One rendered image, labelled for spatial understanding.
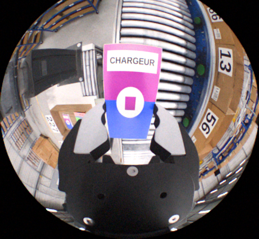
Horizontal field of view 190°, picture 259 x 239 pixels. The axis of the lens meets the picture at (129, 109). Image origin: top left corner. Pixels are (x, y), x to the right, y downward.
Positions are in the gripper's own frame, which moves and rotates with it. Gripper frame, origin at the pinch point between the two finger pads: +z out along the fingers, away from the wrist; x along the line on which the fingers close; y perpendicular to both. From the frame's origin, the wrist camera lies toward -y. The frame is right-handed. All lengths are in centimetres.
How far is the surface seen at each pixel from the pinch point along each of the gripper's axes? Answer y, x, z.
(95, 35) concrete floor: -52, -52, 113
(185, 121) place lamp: 28, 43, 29
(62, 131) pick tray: 46, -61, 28
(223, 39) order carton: -37, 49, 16
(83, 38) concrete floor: -53, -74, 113
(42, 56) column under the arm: -14.1, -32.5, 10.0
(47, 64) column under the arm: -9.7, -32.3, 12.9
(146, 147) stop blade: 62, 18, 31
